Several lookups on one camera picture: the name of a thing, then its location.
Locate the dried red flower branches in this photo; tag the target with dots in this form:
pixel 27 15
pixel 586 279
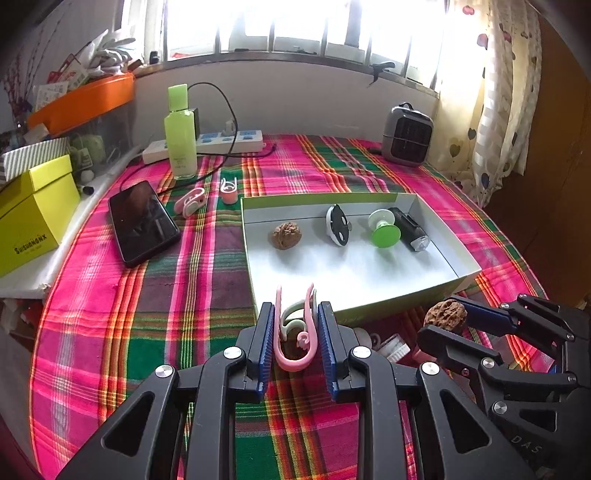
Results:
pixel 16 87

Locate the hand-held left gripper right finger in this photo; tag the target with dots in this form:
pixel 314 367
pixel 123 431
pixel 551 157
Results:
pixel 327 353

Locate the clear storage tank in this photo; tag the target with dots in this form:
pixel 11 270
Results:
pixel 108 138

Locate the black smartphone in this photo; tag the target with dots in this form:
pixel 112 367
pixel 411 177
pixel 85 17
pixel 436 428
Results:
pixel 143 221

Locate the black charger adapter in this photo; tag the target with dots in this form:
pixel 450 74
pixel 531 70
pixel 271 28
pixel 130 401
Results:
pixel 197 122

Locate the heart print curtain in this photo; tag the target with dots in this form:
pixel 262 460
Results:
pixel 498 115

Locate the barred window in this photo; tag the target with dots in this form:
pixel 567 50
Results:
pixel 300 27

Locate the small pink clip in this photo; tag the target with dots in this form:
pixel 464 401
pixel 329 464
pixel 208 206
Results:
pixel 228 194

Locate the small white round jar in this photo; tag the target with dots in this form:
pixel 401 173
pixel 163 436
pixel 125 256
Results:
pixel 396 348

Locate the green white cardboard box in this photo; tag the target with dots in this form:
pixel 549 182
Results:
pixel 360 277

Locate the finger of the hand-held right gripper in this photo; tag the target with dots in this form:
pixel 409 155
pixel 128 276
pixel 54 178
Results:
pixel 485 318
pixel 443 346

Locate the yellow cardboard box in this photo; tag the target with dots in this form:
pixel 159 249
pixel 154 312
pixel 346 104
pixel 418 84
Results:
pixel 32 221

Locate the brown walnut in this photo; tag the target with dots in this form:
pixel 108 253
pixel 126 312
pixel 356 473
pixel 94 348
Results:
pixel 286 236
pixel 445 314

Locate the pink white clip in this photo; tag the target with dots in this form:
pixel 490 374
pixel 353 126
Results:
pixel 191 202

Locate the small black windowsill object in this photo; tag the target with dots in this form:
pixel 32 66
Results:
pixel 153 57

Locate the black silver flashlight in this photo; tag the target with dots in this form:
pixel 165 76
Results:
pixel 406 226

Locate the white power strip with charger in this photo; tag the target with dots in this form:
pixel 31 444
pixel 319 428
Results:
pixel 237 131

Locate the pile of paper packets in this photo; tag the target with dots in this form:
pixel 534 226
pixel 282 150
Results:
pixel 60 85

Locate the striped gift box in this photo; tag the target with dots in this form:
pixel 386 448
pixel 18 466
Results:
pixel 37 154

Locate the pink mint clip set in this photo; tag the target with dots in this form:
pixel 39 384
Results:
pixel 293 367

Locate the grey space heater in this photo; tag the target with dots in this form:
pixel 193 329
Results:
pixel 408 138

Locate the light green bottle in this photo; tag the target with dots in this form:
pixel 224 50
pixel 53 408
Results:
pixel 180 143

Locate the orange box lid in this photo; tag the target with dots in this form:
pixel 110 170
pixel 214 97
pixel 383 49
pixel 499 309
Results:
pixel 87 99

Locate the green white plastic spool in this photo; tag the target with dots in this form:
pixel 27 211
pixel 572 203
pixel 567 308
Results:
pixel 383 235

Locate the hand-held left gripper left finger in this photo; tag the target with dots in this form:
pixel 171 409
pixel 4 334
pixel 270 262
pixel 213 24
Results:
pixel 265 344

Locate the black round cartoon toy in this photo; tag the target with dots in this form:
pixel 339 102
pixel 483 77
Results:
pixel 339 226

